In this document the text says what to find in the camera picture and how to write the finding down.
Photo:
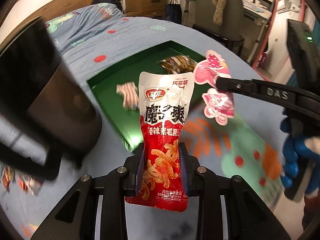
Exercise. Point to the pink stool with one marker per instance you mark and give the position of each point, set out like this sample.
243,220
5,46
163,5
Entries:
262,60

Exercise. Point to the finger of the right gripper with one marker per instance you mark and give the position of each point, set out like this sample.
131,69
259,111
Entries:
224,84

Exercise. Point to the small red candy packet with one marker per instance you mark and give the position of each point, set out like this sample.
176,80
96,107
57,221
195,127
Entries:
7,177

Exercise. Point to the wooden headboard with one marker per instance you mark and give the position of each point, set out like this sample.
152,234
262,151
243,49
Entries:
56,8

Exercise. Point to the dark shopping bag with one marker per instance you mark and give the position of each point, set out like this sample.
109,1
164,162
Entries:
173,12

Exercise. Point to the white blue cookie pack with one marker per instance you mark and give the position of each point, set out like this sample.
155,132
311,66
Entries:
28,184

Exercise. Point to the brown chocolate snack bag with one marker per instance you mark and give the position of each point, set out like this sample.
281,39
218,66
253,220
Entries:
178,64

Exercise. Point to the pink striped snack packet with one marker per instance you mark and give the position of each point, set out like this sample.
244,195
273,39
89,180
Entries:
128,91

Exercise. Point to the red spicy snack pouch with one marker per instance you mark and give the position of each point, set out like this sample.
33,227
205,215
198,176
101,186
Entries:
164,105

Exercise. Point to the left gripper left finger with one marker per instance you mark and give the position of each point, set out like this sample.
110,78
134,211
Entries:
94,208

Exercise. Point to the grey chair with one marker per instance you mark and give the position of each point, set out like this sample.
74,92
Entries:
228,33

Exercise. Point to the pink cartoon character packet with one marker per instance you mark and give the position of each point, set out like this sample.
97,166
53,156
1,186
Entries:
219,105

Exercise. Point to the wooden dresser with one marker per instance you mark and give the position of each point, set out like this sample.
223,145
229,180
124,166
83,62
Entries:
145,8

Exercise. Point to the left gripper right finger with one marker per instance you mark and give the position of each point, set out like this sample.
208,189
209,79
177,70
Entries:
227,202

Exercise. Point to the right blue gloved hand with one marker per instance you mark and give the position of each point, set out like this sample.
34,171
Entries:
302,142

